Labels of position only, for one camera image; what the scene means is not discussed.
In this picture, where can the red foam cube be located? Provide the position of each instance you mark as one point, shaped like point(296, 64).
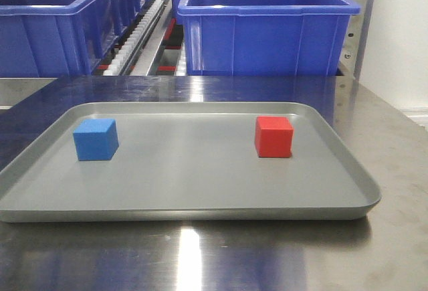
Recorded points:
point(273, 137)

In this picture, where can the blue plastic bin right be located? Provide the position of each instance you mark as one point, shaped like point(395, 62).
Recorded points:
point(264, 37)

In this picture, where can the blue plastic bin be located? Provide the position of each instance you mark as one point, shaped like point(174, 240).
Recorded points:
point(264, 37)
point(57, 38)

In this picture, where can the grey metal tray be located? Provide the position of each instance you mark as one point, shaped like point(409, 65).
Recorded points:
point(187, 161)

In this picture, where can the blue foam cube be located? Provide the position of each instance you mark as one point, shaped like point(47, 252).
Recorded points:
point(96, 139)

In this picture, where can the blue plastic bin left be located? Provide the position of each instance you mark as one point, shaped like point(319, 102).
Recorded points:
point(57, 38)

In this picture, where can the metal shelf upright post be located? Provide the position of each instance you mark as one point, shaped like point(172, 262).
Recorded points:
point(352, 55)

